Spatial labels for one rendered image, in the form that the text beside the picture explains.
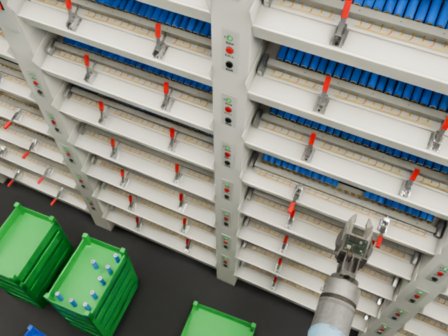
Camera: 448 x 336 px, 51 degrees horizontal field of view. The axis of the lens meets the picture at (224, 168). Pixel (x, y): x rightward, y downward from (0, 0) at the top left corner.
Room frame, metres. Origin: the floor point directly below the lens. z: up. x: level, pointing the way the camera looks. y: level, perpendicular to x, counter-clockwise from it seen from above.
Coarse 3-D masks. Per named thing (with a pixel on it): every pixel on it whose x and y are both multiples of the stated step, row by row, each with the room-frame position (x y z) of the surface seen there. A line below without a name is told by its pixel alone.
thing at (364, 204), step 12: (264, 168) 0.82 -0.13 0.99; (276, 168) 0.81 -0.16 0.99; (276, 180) 0.78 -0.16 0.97; (300, 180) 0.77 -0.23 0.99; (324, 192) 0.74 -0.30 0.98; (336, 192) 0.73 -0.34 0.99; (360, 204) 0.69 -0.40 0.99; (372, 204) 0.69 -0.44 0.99; (396, 216) 0.65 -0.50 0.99; (420, 228) 0.62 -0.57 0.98; (432, 228) 0.61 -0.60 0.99
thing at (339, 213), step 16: (256, 160) 0.85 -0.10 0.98; (240, 176) 0.78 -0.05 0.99; (256, 176) 0.81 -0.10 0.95; (304, 176) 0.80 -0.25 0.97; (272, 192) 0.76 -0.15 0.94; (288, 192) 0.75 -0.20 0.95; (304, 192) 0.75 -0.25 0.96; (352, 192) 0.74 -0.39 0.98; (320, 208) 0.70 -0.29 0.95; (336, 208) 0.69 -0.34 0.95; (352, 208) 0.69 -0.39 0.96; (400, 224) 0.64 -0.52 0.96; (432, 224) 0.63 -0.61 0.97; (400, 240) 0.59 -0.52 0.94; (416, 240) 0.59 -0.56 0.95; (432, 240) 0.59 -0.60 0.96
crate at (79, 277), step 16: (96, 240) 0.86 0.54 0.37; (80, 256) 0.80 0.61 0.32; (96, 256) 0.80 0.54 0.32; (112, 256) 0.81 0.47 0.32; (128, 256) 0.80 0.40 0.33; (64, 272) 0.72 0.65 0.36; (80, 272) 0.73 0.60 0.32; (96, 272) 0.73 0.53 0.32; (64, 288) 0.66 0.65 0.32; (80, 288) 0.66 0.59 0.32; (96, 288) 0.66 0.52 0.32; (64, 304) 0.60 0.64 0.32; (80, 304) 0.60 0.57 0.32; (96, 304) 0.58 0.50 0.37
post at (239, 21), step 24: (216, 0) 0.83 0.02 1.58; (240, 0) 0.81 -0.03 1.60; (216, 24) 0.83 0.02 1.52; (240, 24) 0.81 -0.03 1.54; (216, 48) 0.83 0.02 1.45; (240, 48) 0.81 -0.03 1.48; (216, 72) 0.83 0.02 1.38; (240, 72) 0.81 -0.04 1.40; (216, 96) 0.83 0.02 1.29; (240, 96) 0.80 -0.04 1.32; (216, 120) 0.83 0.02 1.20; (240, 120) 0.80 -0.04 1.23; (216, 144) 0.83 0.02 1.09; (240, 144) 0.80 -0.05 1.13; (216, 168) 0.83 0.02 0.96; (240, 168) 0.80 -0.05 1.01; (216, 192) 0.83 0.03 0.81; (240, 192) 0.80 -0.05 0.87; (216, 216) 0.83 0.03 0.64; (240, 216) 0.81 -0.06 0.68; (216, 240) 0.83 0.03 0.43; (240, 240) 0.83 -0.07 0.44
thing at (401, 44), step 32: (256, 0) 0.81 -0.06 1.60; (288, 0) 0.84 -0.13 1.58; (320, 0) 0.81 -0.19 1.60; (352, 0) 0.75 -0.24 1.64; (384, 0) 0.80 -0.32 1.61; (416, 0) 0.79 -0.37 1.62; (256, 32) 0.80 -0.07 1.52; (288, 32) 0.77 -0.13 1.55; (320, 32) 0.76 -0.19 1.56; (352, 32) 0.76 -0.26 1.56; (384, 32) 0.75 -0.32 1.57; (416, 32) 0.73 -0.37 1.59; (352, 64) 0.72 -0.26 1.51; (384, 64) 0.68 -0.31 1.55; (416, 64) 0.68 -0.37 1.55
